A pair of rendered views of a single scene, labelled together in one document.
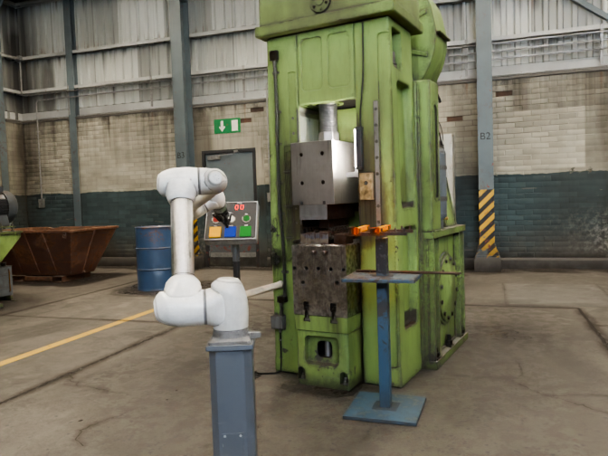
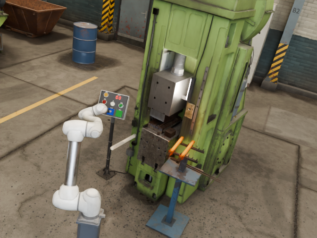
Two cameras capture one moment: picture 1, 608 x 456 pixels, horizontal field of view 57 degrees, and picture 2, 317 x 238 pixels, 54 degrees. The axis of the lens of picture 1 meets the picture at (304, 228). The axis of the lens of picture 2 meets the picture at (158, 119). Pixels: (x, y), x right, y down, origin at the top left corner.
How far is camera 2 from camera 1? 158 cm
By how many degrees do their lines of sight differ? 25
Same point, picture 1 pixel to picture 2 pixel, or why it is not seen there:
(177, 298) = (64, 200)
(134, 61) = not seen: outside the picture
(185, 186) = (77, 136)
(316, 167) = (163, 93)
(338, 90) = (188, 51)
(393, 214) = (199, 130)
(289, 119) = (157, 54)
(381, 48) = (220, 37)
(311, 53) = (178, 20)
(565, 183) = not seen: outside the picture
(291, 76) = (163, 28)
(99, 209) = not seen: outside the picture
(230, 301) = (90, 206)
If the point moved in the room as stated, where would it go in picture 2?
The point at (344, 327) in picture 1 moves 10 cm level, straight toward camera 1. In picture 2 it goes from (159, 176) to (157, 181)
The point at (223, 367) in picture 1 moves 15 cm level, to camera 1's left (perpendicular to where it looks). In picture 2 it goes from (83, 230) to (66, 226)
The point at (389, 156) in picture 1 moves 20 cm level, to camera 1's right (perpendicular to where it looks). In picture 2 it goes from (206, 100) to (225, 104)
